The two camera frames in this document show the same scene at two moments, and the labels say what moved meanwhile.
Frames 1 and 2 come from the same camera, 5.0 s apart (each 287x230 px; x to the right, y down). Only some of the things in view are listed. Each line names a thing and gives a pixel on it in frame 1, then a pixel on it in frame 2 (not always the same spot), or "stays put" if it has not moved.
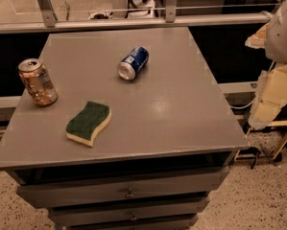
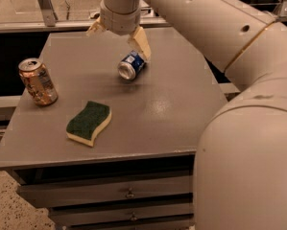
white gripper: (282, 37) → (120, 22)
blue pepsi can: (132, 62) stays put
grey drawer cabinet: (120, 129) stays put
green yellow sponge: (83, 127) stays put
